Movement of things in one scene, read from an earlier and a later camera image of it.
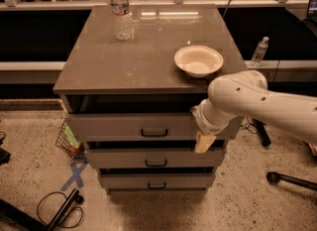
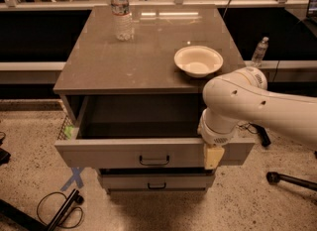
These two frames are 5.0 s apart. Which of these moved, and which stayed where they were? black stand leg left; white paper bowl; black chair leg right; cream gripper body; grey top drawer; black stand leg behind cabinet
Moved: cream gripper body; grey top drawer
Stayed: black chair leg right; white paper bowl; black stand leg left; black stand leg behind cabinet
